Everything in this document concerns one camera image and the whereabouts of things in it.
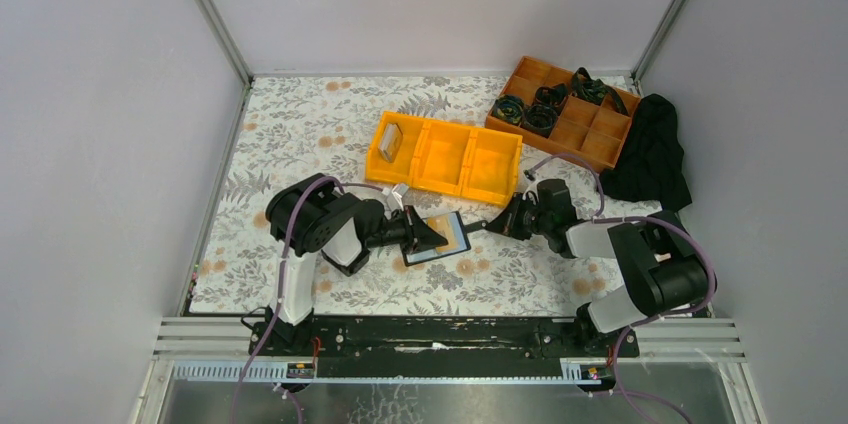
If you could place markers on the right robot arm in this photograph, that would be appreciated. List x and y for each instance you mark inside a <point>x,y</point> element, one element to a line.
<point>661,268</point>

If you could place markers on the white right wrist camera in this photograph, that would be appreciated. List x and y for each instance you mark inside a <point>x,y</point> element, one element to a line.
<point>530,177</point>

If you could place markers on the blue yellow rolled tie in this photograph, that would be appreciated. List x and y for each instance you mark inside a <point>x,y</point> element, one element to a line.
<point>510,109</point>

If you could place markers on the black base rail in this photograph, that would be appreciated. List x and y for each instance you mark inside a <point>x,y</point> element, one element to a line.
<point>435,347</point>

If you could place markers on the dark floral rolled tie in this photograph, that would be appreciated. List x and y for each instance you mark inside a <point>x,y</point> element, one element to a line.
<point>540,120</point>

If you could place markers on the black cloth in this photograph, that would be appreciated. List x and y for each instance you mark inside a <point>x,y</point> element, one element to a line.
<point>650,165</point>

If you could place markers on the orange logo credit card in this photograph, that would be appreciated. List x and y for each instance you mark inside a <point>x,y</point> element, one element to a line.
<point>450,227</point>

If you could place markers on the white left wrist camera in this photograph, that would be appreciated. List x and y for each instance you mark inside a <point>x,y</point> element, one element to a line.
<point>394,196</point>

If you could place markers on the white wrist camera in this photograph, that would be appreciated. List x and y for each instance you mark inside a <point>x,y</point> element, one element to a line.
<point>530,177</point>
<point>394,196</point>

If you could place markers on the black rolled tie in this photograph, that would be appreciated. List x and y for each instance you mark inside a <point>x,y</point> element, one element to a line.
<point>552,97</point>

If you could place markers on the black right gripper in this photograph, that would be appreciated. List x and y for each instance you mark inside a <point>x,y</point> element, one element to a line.
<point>515,216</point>

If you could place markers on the floral patterned table mat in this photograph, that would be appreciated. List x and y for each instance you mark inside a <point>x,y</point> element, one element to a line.
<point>295,127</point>

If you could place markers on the black leather card holder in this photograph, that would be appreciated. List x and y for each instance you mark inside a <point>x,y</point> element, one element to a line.
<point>422,253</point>

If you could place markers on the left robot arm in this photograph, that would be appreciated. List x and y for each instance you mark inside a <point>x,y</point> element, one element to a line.
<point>318,217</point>

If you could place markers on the dark green rolled tie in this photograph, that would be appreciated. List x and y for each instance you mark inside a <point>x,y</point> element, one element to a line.
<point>595,91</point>

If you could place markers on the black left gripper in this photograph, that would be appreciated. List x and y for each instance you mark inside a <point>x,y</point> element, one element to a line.
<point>413,232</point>

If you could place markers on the yellow plastic divided bin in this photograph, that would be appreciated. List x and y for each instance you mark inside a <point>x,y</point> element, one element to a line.
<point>456,160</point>

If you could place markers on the wooden compartment organizer tray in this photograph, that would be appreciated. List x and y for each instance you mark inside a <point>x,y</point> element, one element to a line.
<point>594,133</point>

